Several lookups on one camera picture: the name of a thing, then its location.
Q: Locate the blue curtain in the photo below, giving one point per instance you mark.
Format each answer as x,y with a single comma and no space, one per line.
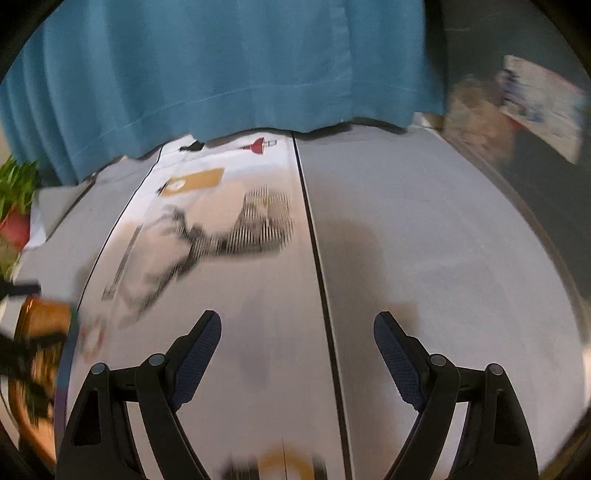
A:
221,69

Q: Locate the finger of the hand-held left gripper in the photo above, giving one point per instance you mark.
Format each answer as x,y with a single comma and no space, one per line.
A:
21,289
27,348

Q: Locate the white paper sheet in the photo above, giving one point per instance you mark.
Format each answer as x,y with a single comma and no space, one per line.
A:
38,230

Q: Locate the red plant pot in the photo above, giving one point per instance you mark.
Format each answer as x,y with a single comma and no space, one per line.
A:
16,230

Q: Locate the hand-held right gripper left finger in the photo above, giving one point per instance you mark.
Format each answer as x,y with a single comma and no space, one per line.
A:
198,360

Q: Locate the silver coil bangle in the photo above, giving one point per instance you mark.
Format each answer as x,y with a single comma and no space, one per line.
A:
265,221

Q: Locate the brown plush toy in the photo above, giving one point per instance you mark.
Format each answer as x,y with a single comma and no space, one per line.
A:
480,120

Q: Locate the wooden tray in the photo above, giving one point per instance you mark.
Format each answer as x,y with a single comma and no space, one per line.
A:
41,318

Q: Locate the white printed mat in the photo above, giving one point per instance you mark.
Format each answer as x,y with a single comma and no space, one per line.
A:
249,300

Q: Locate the printed card packet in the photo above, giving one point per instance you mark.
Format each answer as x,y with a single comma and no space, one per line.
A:
545,104

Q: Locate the green plant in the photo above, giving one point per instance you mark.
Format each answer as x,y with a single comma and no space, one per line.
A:
16,184

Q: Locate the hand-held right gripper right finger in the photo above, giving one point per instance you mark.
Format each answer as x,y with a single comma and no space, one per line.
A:
397,360

